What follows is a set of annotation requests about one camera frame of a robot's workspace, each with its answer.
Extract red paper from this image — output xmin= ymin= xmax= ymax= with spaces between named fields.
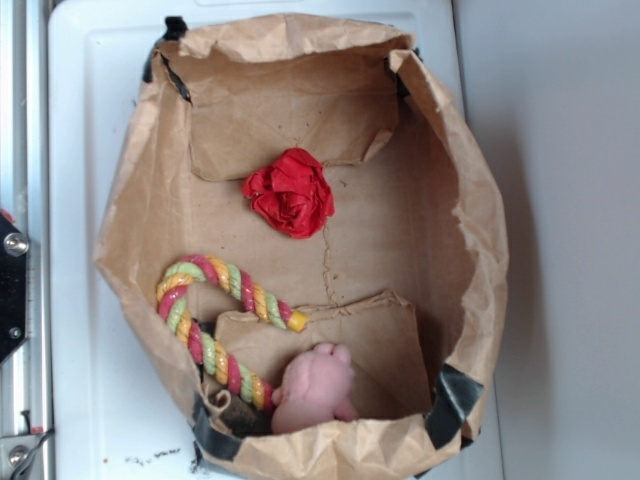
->
xmin=241 ymin=148 xmax=335 ymax=239

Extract brown paper bag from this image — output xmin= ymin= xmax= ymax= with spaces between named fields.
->
xmin=95 ymin=14 xmax=509 ymax=479

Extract pink plush toy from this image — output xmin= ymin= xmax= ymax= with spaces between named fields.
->
xmin=271 ymin=343 xmax=359 ymax=435

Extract dark brown cylindrical object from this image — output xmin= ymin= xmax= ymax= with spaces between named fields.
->
xmin=208 ymin=389 xmax=271 ymax=438

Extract multicolour twisted rope toy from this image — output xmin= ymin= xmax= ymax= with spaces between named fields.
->
xmin=156 ymin=254 xmax=309 ymax=413

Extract black metal bracket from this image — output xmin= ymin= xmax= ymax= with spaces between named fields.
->
xmin=0 ymin=209 xmax=30 ymax=363

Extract aluminium frame rail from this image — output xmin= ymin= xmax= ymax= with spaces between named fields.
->
xmin=1 ymin=1 xmax=55 ymax=479

